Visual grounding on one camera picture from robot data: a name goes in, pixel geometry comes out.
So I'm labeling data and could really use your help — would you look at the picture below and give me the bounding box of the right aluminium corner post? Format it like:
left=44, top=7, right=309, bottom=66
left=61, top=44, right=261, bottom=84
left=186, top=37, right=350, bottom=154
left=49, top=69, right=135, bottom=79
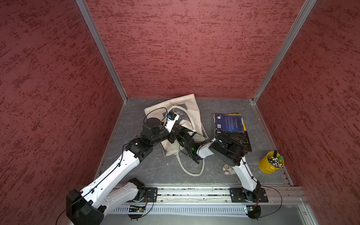
left=252, top=0, right=317, bottom=105

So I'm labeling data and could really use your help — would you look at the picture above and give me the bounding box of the aluminium corner post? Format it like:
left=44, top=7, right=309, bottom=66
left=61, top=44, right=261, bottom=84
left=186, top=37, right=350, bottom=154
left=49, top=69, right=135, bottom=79
left=76, top=0, right=128, bottom=103
left=252, top=0, right=317, bottom=105

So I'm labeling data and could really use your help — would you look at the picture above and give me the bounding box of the blue Prince book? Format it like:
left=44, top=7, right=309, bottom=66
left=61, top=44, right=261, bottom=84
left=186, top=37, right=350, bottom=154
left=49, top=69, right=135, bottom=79
left=214, top=113, right=247, bottom=133

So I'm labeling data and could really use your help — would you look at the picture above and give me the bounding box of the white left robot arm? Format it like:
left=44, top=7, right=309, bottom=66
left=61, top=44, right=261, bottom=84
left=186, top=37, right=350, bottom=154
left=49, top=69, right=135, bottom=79
left=65, top=116, right=179, bottom=225

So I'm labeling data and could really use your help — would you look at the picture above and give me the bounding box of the left aluminium corner post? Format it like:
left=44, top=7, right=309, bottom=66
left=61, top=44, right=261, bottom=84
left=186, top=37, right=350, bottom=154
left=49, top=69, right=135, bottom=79
left=76, top=0, right=128, bottom=103

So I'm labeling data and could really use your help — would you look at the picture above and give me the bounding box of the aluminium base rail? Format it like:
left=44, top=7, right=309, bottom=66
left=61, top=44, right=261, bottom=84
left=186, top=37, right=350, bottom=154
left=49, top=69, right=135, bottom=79
left=104, top=185, right=317, bottom=225

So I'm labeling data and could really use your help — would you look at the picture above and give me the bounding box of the yellow pen cup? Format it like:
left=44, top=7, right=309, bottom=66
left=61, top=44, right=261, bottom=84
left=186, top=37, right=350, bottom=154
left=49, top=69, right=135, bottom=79
left=258, top=150, right=285, bottom=174

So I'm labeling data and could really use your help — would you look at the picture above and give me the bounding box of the right circuit board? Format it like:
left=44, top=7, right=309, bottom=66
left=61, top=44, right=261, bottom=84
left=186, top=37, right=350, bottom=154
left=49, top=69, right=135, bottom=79
left=246, top=205, right=262, bottom=220

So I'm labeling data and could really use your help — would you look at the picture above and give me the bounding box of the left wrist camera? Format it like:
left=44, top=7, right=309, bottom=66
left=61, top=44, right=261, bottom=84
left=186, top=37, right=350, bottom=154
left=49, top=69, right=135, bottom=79
left=165, top=112, right=180, bottom=133

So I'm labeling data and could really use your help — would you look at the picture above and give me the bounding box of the beige canvas tote bag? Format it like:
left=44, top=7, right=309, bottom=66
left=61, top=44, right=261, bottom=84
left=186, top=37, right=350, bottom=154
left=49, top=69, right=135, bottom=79
left=144, top=94, right=208, bottom=177

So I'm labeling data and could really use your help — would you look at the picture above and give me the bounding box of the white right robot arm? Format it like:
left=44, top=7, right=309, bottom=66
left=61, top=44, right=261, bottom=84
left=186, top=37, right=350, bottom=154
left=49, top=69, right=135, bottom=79
left=177, top=132, right=261, bottom=203

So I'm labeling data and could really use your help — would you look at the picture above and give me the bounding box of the circuit board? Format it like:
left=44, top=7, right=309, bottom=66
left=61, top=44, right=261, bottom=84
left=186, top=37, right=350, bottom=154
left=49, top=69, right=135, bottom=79
left=246, top=205, right=262, bottom=220
left=128, top=205, right=147, bottom=214

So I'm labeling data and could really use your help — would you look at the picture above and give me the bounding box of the black book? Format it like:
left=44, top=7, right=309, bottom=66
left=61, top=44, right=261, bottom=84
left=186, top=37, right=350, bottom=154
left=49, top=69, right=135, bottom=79
left=223, top=131, right=252, bottom=154

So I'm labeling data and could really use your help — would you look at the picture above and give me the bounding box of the crumpled white cloth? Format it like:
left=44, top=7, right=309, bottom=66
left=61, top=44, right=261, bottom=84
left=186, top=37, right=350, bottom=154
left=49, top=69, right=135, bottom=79
left=222, top=165, right=236, bottom=175

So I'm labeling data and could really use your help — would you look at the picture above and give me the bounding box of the left circuit board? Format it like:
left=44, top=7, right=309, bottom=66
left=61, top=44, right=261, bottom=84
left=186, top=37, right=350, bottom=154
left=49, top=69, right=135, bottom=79
left=128, top=205, right=147, bottom=214

